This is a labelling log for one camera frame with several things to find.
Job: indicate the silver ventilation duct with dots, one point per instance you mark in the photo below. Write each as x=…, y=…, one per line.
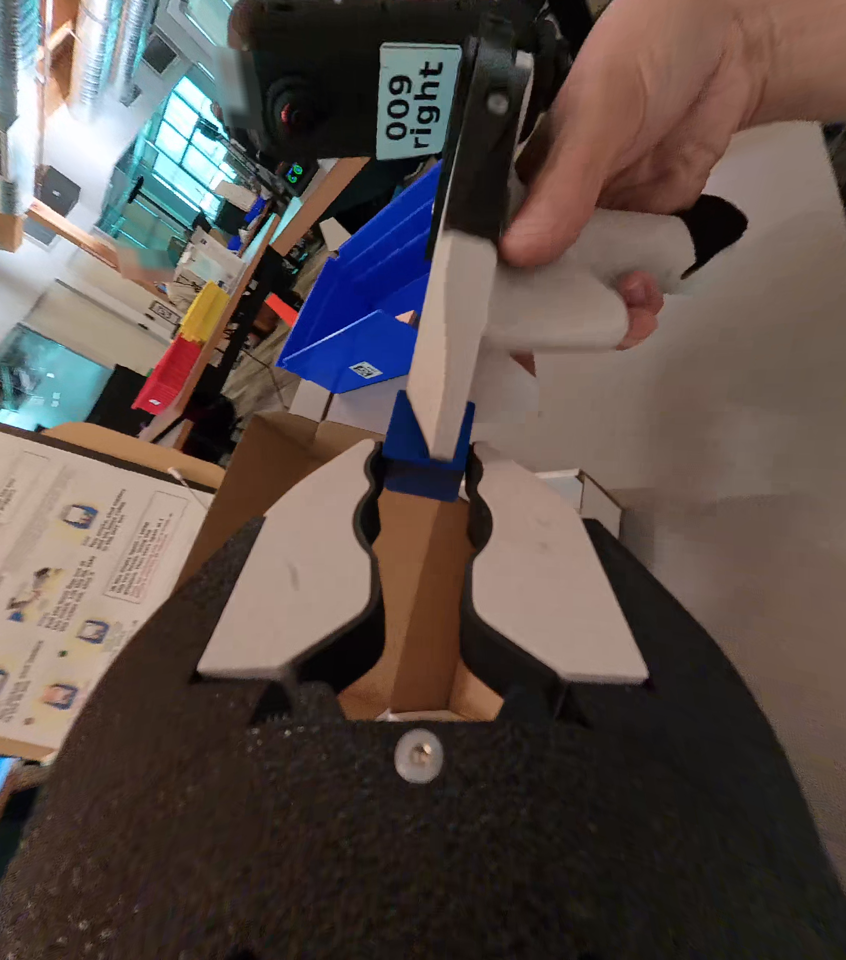
x=7, y=75
x=115, y=45

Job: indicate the printed instruction sheet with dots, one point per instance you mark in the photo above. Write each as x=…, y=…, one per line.
x=55, y=562

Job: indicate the person's right hand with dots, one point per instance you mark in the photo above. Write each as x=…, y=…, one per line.
x=655, y=97

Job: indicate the white cardboard mailer box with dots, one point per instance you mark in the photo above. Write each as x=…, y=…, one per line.
x=423, y=600

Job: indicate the yellow plastic basket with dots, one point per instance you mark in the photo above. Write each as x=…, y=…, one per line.
x=205, y=311

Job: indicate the black timer green display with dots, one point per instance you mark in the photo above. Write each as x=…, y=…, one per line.
x=297, y=174

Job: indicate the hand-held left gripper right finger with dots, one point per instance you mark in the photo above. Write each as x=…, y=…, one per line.
x=550, y=592

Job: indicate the red plastic basket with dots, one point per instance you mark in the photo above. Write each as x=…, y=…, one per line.
x=168, y=375

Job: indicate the blue cube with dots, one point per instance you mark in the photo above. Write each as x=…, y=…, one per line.
x=423, y=480

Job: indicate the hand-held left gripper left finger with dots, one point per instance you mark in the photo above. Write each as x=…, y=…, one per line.
x=295, y=585

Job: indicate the blue plastic bin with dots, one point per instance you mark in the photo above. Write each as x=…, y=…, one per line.
x=348, y=337

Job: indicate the person's right forearm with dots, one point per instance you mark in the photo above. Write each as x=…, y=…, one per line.
x=835, y=52

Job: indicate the black square box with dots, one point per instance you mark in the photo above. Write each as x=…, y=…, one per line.
x=57, y=191

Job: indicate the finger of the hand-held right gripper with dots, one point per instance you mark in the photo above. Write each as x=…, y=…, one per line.
x=505, y=397
x=453, y=337

